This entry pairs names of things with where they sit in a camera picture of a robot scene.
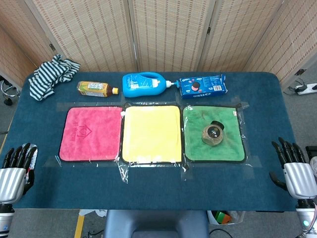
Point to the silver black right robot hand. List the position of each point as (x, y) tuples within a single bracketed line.
[(301, 177)]

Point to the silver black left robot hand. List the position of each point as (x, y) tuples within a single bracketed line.
[(11, 181)]

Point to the grain-filled jar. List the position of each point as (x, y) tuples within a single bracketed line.
[(213, 136)]

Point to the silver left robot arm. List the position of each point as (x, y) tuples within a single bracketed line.
[(5, 220)]

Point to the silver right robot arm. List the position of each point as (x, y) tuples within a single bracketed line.
[(307, 218)]

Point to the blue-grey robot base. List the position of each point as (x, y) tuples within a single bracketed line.
[(156, 223)]

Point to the pink towel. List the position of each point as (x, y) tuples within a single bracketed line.
[(91, 134)]

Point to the green white striped cloth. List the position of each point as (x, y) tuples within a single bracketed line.
[(50, 74)]

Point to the yellow towel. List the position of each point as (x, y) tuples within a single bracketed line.
[(151, 134)]

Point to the bag with coloured items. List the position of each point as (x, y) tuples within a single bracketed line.
[(225, 217)]

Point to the white plastic bag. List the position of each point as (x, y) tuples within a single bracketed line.
[(92, 212)]

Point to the chrome stool base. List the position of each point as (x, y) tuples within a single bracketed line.
[(8, 93)]

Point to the white power strip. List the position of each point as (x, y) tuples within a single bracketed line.
[(307, 88)]

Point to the tea bottle yellow cap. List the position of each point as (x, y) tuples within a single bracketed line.
[(92, 88)]

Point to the blue Oreo cookie box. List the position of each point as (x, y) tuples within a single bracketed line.
[(205, 86)]

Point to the dark blue table cover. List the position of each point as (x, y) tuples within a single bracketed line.
[(153, 186)]

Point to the blue detergent bottle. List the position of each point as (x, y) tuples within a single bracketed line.
[(141, 85)]

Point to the woven folding screen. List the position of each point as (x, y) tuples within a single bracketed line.
[(161, 32)]

